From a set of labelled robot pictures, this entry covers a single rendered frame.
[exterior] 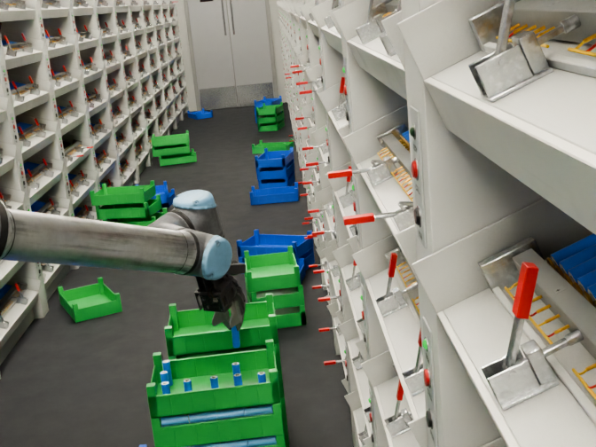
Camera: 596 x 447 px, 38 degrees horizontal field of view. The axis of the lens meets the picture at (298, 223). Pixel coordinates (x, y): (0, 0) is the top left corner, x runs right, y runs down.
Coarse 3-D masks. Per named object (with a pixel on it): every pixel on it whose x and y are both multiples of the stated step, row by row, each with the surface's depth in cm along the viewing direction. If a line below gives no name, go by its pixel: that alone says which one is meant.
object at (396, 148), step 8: (392, 136) 137; (392, 144) 132; (400, 144) 129; (384, 152) 135; (392, 152) 129; (400, 152) 124; (408, 152) 122; (400, 160) 120; (408, 160) 118; (400, 168) 121; (408, 168) 114; (400, 176) 118; (408, 176) 116; (400, 184) 114; (408, 184) 112
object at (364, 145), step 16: (400, 112) 140; (368, 128) 141; (384, 128) 141; (400, 128) 139; (352, 144) 141; (368, 144) 142; (384, 144) 140; (368, 160) 141; (368, 176) 131; (384, 192) 118; (400, 192) 114; (384, 208) 111; (400, 240) 83; (416, 256) 83
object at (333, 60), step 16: (320, 0) 204; (320, 32) 206; (336, 64) 208; (336, 80) 209; (336, 144) 212; (336, 160) 213; (336, 208) 217; (336, 224) 219; (352, 368) 228; (352, 384) 229; (352, 416) 233; (352, 432) 242
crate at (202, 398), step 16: (160, 352) 214; (240, 352) 216; (256, 352) 216; (272, 352) 215; (160, 368) 214; (176, 368) 216; (192, 368) 216; (208, 368) 216; (224, 368) 217; (240, 368) 217; (256, 368) 217; (272, 368) 216; (160, 384) 214; (176, 384) 213; (192, 384) 212; (208, 384) 212; (224, 384) 211; (256, 384) 197; (272, 384) 198; (160, 400) 196; (176, 400) 197; (192, 400) 197; (208, 400) 197; (224, 400) 198; (240, 400) 198; (256, 400) 198; (272, 400) 199; (160, 416) 197
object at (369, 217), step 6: (402, 204) 98; (348, 216) 99; (354, 216) 98; (360, 216) 98; (366, 216) 98; (372, 216) 98; (378, 216) 98; (384, 216) 98; (390, 216) 98; (348, 222) 98; (354, 222) 98; (360, 222) 98; (366, 222) 98
